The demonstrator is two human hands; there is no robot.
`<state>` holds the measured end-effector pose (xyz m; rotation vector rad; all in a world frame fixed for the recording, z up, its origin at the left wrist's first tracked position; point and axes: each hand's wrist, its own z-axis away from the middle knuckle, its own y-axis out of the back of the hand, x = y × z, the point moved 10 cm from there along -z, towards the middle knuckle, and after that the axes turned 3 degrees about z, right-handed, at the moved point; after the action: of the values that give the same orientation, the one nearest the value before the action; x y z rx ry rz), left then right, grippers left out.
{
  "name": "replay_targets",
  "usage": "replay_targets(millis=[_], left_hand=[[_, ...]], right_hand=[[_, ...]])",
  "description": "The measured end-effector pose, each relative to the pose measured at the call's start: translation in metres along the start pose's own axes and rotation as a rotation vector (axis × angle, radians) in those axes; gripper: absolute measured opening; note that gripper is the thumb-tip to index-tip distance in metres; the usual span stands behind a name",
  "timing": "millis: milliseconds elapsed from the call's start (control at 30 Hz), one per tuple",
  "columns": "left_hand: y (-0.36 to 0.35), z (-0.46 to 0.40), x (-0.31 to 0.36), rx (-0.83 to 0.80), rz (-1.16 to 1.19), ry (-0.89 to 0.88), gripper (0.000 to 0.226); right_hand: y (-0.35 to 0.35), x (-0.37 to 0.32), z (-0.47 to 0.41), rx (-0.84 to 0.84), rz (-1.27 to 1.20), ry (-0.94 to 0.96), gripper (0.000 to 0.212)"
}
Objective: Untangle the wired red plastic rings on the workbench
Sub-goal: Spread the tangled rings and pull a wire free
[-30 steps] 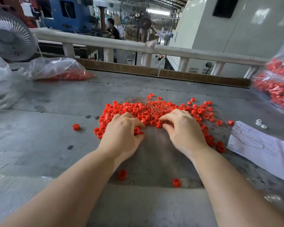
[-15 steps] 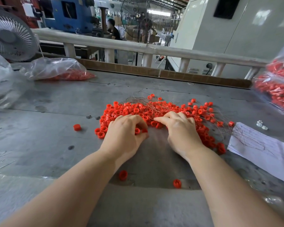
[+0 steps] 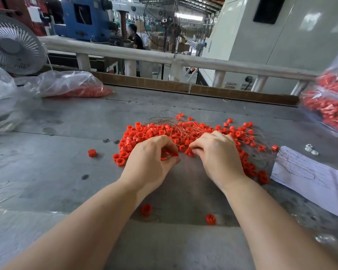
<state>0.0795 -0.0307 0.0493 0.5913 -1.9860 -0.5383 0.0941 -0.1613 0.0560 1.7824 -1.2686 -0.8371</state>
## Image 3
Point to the person's right hand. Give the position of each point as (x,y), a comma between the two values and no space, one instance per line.
(219,160)

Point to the person's left hand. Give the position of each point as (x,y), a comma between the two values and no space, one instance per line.
(145,166)

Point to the pile of red plastic rings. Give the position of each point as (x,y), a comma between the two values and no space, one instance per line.
(152,131)

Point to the person's left forearm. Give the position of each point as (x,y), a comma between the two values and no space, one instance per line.
(70,233)

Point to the person's right forearm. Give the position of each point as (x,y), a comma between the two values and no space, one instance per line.
(281,229)

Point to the brown wooden board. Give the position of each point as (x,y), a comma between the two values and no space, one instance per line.
(160,85)

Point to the small clear plastic piece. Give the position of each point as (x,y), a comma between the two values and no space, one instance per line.
(315,152)
(308,147)

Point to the white paper sheet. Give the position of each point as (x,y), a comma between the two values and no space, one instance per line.
(310,182)

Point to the white metal railing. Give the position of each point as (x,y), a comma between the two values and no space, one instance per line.
(132,53)

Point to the clear bag with red pieces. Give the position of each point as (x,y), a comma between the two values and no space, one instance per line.
(66,84)

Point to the large clear bag red pieces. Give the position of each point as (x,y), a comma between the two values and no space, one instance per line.
(326,101)

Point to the large grey machine cabinet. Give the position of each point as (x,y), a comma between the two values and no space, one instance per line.
(306,36)

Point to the blue industrial machine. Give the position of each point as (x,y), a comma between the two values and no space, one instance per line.
(93,22)

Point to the white desk fan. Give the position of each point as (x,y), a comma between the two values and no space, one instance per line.
(12,45)

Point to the red industrial machine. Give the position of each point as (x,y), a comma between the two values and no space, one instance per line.
(12,9)

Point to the black pedestal fan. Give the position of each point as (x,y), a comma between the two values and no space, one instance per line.
(172,29)

